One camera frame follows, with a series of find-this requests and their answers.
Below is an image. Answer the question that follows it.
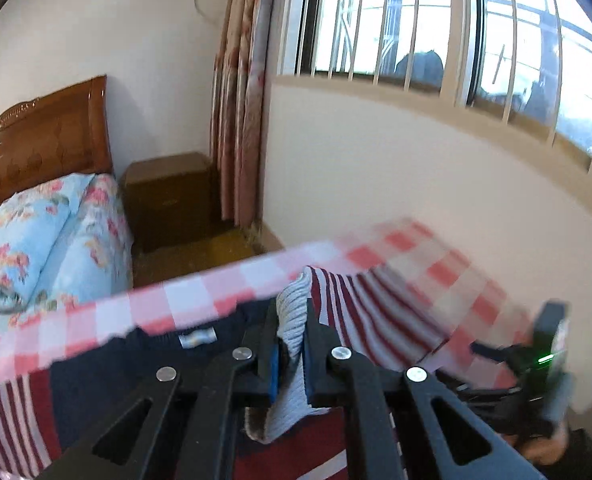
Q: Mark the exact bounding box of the wooden nightstand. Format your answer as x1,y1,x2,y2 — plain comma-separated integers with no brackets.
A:
120,152,223,254

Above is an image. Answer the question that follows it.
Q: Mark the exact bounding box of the carved wooden headboard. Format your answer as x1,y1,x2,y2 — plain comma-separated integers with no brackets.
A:
0,75,115,211

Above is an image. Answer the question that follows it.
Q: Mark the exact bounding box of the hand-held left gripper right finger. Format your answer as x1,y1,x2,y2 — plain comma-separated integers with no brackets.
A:
303,299,547,480

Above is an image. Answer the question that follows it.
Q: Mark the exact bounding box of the blue floral quilt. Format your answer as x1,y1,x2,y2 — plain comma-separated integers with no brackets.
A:
0,172,135,328

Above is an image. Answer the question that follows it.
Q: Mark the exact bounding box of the person's right hand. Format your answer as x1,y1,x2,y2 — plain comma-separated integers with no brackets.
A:
513,427,571,467

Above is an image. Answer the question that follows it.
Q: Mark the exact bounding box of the red white checked bed cover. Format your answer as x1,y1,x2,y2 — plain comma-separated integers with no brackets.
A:
0,217,542,392

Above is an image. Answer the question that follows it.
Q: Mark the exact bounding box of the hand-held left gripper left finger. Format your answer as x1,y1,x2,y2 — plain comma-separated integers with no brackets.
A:
36,300,282,480

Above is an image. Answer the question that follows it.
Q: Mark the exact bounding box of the window with white bars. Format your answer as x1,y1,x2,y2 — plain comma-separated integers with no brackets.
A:
275,0,592,183

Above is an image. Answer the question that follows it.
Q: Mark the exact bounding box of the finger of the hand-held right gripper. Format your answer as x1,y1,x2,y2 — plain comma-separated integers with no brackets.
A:
470,340,529,370
441,381,526,411

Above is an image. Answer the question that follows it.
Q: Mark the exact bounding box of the pink floral curtain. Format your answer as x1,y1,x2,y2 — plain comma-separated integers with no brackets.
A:
209,0,283,229

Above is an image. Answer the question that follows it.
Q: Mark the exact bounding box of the navy red grey striped sweater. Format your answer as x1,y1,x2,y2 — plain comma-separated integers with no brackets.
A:
0,265,473,480

